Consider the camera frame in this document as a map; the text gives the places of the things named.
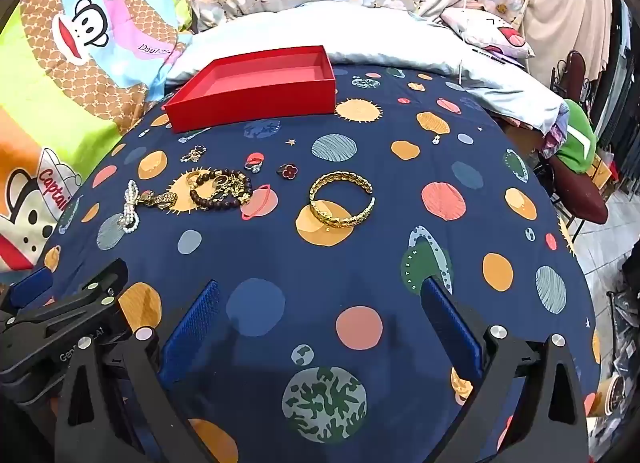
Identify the gold link pendant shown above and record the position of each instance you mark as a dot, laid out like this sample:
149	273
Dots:
160	200

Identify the green cloth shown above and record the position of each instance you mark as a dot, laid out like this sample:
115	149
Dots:
575	143

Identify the light blue pillow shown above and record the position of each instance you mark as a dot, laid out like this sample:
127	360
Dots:
350	33

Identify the red shallow box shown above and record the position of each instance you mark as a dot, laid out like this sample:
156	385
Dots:
250	98

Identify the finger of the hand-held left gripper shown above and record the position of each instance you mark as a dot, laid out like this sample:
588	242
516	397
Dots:
31	287
95	295

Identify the pink cartoon pillow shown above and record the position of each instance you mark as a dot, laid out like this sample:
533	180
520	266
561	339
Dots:
480	25

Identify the metal chair back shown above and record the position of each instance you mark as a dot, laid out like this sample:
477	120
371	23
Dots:
575	73

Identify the beige curtain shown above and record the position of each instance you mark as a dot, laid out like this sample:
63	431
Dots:
565	8

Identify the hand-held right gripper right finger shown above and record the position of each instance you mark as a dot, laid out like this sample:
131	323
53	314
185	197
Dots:
450	333

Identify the cartoon monkey printed blanket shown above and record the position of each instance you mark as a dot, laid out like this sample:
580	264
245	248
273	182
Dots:
75	68

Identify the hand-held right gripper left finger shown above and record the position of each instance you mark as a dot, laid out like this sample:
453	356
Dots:
195	328

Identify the gold woven bangle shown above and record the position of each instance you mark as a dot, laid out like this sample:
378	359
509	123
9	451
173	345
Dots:
350	219

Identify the navy planet print bedsheet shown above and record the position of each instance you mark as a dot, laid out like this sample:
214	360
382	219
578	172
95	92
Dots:
350	263

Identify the maroon chair seat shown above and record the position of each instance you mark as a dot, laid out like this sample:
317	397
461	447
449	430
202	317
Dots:
582	198

